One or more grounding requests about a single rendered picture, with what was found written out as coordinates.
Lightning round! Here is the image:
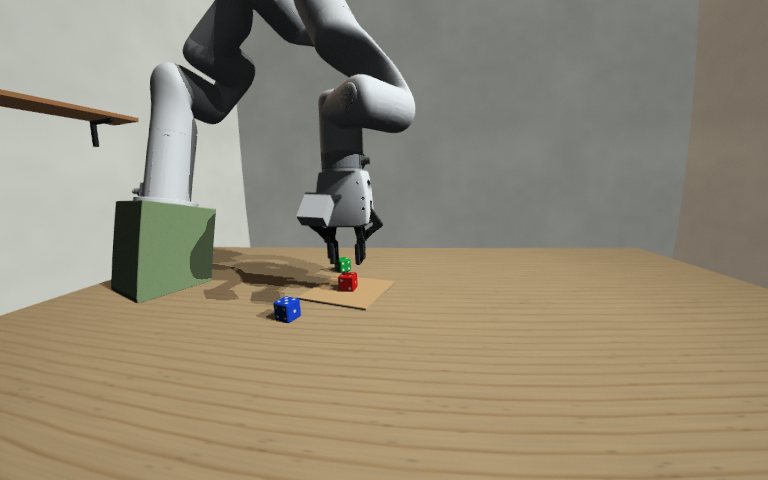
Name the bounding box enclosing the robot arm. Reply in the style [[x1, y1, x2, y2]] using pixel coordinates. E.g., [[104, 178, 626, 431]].
[[132, 0, 415, 207]]

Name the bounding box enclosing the green die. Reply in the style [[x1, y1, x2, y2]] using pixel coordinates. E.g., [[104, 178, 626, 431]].
[[335, 257, 351, 273]]

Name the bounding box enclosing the tan flat mat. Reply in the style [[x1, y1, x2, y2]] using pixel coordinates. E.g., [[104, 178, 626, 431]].
[[297, 275, 395, 311]]

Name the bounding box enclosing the blue die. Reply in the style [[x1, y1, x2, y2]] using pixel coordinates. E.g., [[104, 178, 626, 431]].
[[273, 296, 301, 323]]

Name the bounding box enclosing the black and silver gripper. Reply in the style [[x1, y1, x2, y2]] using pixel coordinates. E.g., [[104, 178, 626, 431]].
[[309, 168, 383, 265]]

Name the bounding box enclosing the red die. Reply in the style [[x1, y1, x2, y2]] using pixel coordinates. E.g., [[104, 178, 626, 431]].
[[338, 272, 358, 292]]

